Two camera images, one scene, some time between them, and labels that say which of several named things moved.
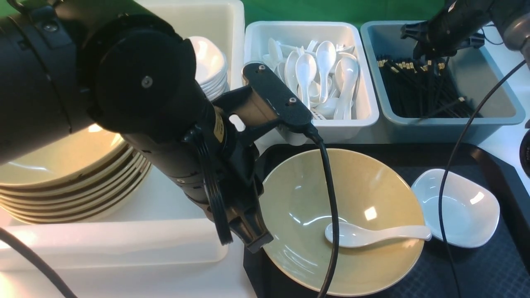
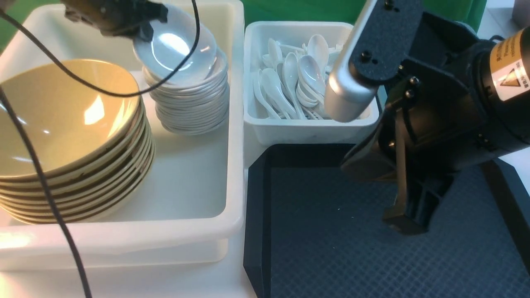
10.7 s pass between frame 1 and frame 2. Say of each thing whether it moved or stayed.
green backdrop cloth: stayed
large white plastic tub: stayed
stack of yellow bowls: stayed
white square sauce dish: moved
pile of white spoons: stayed
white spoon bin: stayed
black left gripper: moved
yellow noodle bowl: moved
